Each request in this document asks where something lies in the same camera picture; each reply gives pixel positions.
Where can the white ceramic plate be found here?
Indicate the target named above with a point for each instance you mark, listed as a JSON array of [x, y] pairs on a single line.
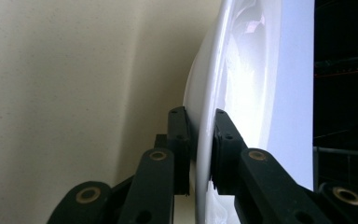
[[245, 77]]

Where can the beige plastic tray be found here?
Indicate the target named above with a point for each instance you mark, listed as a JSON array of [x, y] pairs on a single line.
[[59, 93]]

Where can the white table sheet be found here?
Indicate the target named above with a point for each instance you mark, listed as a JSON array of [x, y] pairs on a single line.
[[295, 93]]

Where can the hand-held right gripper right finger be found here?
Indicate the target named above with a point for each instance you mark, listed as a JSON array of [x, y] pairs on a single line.
[[227, 155]]

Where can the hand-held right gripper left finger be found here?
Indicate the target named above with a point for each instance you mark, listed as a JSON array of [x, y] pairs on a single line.
[[180, 155]]

